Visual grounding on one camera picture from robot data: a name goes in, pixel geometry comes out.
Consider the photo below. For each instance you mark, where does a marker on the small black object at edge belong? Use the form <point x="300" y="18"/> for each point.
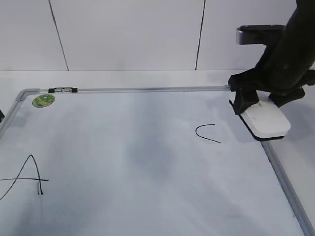
<point x="2" y="116"/>

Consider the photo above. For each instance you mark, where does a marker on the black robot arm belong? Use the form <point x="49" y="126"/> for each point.
<point x="303" y="16"/>

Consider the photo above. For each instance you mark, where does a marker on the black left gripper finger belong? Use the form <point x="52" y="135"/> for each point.
<point x="243" y="100"/>

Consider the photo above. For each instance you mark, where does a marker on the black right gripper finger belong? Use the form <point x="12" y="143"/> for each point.
<point x="282" y="99"/>

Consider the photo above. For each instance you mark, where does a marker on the white board eraser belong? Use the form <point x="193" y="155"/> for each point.
<point x="264" y="120"/>

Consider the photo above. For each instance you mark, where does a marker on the white board with grey frame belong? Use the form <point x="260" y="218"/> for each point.
<point x="132" y="163"/>

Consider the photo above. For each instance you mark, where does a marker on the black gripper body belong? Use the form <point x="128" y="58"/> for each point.
<point x="284" y="66"/>

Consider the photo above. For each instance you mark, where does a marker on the round green sticker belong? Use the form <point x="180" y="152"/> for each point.
<point x="43" y="101"/>

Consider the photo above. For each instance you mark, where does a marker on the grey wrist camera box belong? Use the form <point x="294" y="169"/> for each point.
<point x="258" y="34"/>

